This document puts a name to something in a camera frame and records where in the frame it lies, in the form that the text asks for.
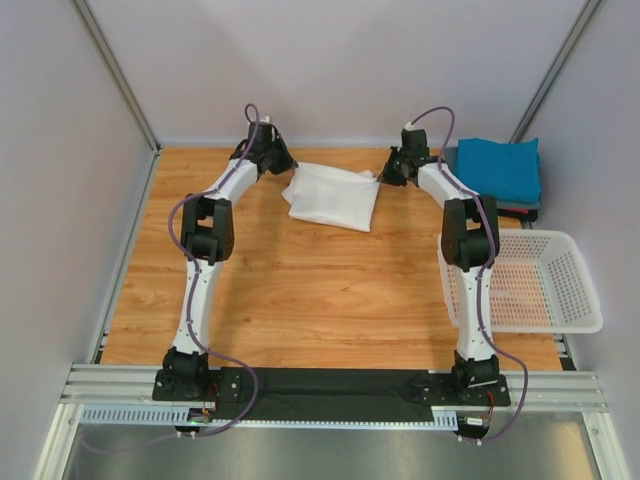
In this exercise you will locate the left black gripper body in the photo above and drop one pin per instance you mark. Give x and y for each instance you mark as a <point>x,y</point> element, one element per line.
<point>278,161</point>

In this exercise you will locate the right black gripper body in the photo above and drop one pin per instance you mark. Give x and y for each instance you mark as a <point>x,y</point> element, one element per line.
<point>393,173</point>

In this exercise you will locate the white t-shirt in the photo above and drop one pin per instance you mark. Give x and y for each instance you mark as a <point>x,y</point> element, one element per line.
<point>332,196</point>

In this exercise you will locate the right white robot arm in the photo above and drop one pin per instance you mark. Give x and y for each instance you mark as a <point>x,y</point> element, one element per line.
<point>469,243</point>

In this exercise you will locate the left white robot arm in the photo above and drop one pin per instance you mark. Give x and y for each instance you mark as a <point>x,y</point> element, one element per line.
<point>207,240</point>

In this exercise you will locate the folded black red t-shirt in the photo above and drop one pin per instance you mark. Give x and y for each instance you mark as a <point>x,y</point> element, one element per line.
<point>522,215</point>

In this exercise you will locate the white plastic basket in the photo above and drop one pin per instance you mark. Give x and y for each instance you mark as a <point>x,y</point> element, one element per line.
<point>540,284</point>

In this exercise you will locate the left aluminium corner post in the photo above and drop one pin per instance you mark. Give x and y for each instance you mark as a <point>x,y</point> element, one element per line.
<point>98,38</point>

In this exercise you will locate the aluminium corner post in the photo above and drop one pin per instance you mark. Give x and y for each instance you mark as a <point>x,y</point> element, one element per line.
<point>98,38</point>
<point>577,31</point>

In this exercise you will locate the right aluminium corner post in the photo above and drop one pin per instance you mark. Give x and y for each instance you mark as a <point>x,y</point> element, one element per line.
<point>577,31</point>

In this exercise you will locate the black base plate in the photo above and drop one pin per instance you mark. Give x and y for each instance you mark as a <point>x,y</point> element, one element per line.
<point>342,392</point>

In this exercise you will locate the aluminium frame rail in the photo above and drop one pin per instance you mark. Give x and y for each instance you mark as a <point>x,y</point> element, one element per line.
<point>552,391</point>

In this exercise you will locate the grey slotted cable duct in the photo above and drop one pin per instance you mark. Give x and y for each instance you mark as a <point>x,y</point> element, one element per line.
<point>437,419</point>

